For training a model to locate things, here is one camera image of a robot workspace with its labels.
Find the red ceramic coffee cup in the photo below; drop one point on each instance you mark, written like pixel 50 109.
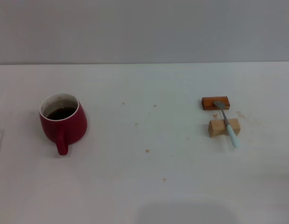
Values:
pixel 72 126

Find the orange wooden block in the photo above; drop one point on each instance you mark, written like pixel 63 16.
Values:
pixel 208 102

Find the light wooden bridge block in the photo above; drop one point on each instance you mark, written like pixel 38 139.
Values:
pixel 217 128

